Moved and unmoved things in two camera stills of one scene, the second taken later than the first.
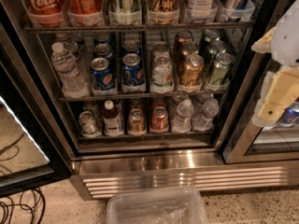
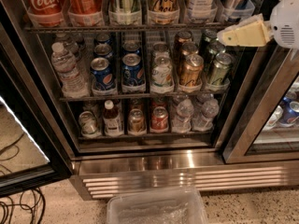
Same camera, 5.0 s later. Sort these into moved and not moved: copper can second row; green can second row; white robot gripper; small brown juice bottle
Moved: white robot gripper
Not moved: small brown juice bottle; copper can second row; green can second row
